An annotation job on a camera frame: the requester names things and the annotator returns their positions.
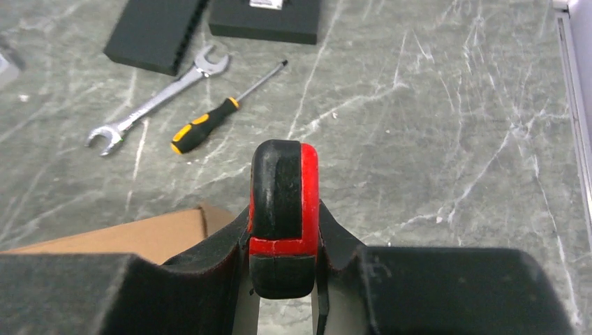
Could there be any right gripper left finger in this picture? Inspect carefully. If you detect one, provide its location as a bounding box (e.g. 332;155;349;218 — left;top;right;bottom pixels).
1;212;252;334

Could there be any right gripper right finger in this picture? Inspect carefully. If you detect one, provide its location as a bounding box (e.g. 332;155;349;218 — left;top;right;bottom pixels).
316;206;575;334

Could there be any brown cardboard express box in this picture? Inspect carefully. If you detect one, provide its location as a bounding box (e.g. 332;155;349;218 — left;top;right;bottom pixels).
5;203;236;264

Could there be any red black utility knife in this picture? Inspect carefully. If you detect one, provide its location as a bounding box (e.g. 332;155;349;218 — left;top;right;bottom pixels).
247;140;320;299

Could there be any black box with label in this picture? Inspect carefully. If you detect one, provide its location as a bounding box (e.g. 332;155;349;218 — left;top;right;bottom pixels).
209;0;322;45

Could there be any yellow black screwdriver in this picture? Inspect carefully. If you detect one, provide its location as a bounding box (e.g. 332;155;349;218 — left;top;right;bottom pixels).
170;59;288;154

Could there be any silver open-end wrench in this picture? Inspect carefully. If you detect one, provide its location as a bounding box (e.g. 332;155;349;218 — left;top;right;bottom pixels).
84;45;231;156

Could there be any black foam block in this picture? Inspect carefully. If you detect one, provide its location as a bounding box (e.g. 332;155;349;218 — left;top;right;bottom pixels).
103;0;208;76

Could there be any aluminium frame rail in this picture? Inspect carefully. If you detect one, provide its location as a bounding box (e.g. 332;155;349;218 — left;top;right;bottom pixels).
552;0;591;225

